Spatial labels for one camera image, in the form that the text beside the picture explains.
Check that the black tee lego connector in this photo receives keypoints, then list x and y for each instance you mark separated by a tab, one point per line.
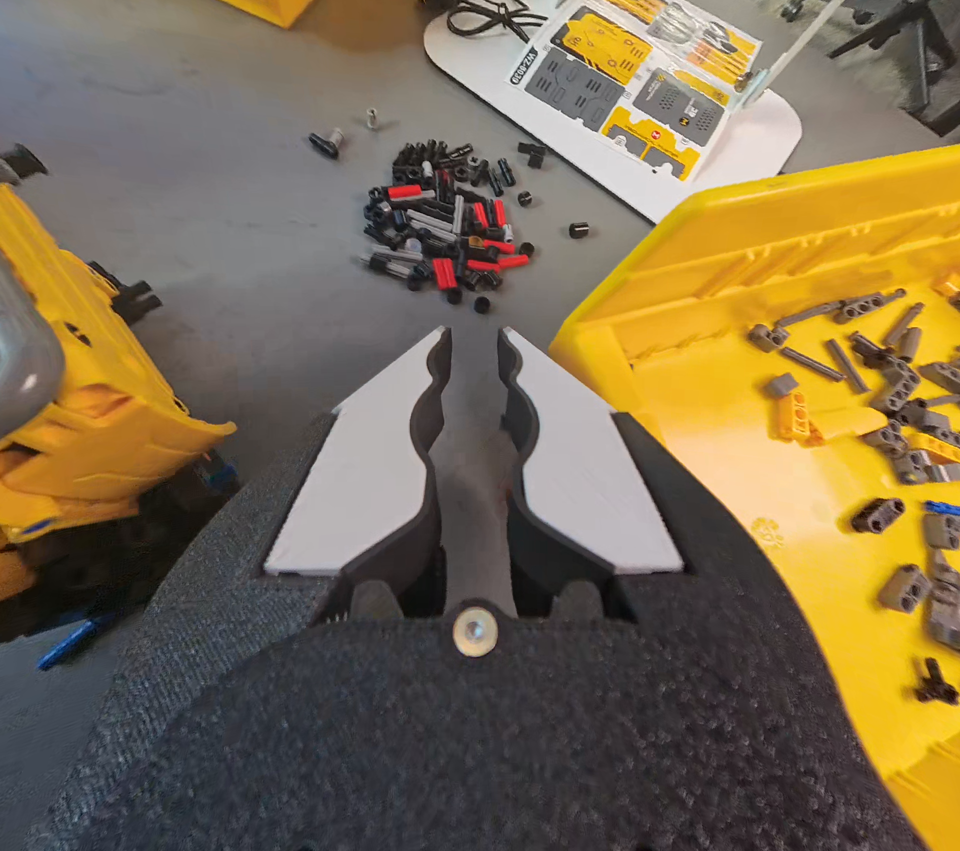
532	155

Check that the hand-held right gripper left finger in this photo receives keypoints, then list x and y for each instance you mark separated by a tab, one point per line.
352	491

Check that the pile of black red pins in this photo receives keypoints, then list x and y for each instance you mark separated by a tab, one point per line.
450	228

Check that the heap of grey blue parts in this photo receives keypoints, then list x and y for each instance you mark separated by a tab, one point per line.
900	386

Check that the lego instruction booklet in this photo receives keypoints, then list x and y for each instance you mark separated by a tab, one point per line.
600	78

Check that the loose black lego pin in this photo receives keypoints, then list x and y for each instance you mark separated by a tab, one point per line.
578	230

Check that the black office chair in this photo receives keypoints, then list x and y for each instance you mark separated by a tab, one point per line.
915	3

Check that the black lego hub connector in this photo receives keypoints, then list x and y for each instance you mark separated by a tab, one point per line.
934	684

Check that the small grey lego pin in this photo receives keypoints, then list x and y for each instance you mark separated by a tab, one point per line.
372	118

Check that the black grey-tipped lego connector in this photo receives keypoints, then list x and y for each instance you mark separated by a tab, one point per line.
326	144

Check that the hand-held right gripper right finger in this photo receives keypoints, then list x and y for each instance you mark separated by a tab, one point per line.
592	491

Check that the yellow lego robot model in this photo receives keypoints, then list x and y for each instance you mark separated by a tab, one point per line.
97	431

